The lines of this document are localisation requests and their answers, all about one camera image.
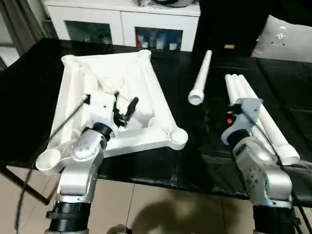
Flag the white plastic table leg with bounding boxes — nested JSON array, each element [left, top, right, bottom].
[[237, 74, 301, 166], [224, 74, 250, 120], [230, 74, 288, 161], [188, 50, 213, 106]]

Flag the grey cushion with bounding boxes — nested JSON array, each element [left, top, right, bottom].
[[251, 15, 312, 62]]

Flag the grey curtain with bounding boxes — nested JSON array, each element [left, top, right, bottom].
[[0, 0, 49, 57]]

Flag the white glass-door cabinet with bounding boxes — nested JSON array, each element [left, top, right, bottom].
[[43, 0, 201, 52]]

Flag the black metal frame leg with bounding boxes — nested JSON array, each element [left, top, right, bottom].
[[0, 165, 50, 205]]

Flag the dark items on cabinet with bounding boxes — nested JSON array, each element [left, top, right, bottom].
[[133, 0, 195, 8]]

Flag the black table mat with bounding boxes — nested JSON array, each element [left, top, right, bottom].
[[0, 38, 312, 201]]

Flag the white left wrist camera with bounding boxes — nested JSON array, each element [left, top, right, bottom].
[[84, 92, 120, 138]]

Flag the white plastic table top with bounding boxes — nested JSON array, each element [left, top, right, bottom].
[[35, 49, 189, 176]]

